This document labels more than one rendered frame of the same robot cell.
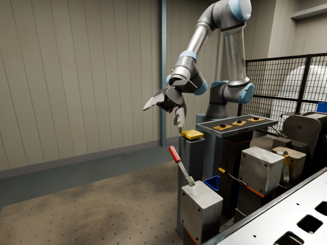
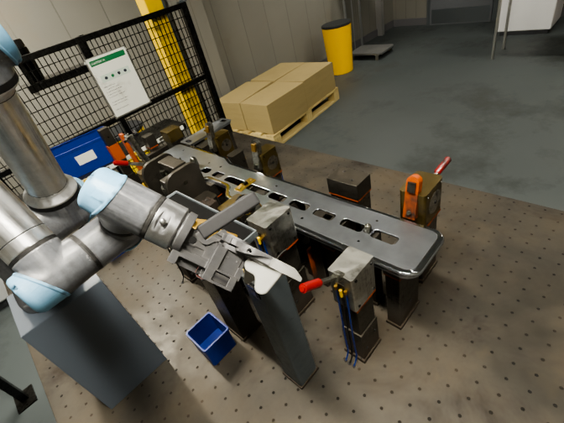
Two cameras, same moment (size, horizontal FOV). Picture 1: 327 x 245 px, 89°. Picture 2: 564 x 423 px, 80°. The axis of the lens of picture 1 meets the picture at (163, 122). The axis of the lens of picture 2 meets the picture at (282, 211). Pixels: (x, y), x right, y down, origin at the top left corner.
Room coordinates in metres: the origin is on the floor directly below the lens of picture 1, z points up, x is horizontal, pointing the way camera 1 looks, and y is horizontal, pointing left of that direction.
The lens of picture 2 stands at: (0.56, 0.41, 1.65)
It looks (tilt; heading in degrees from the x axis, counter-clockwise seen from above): 37 degrees down; 262
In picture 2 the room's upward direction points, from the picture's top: 16 degrees counter-clockwise
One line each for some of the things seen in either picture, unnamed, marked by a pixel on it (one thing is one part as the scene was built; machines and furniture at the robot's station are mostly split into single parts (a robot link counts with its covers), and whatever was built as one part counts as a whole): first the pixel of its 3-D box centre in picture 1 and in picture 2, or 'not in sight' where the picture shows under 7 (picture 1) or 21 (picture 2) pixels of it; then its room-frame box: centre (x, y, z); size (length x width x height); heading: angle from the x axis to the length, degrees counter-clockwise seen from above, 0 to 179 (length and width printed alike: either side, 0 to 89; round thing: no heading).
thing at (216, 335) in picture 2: (216, 189); (211, 338); (0.80, -0.30, 0.74); 0.11 x 0.10 x 0.09; 119
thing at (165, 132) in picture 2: not in sight; (183, 158); (0.77, -1.40, 0.88); 0.08 x 0.08 x 0.36; 29
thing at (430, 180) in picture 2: not in sight; (421, 227); (0.05, -0.28, 0.88); 0.14 x 0.09 x 0.36; 29
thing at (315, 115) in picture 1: (299, 162); (193, 219); (0.75, -0.68, 0.94); 0.18 x 0.13 x 0.49; 119
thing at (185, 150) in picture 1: (189, 189); (284, 328); (0.57, -0.10, 0.92); 0.08 x 0.08 x 0.44; 29
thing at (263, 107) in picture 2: not in sight; (279, 101); (-0.32, -3.59, 0.24); 1.41 x 0.99 x 0.48; 28
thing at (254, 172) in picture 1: (249, 203); (281, 267); (0.51, -0.32, 0.90); 0.13 x 0.08 x 0.41; 29
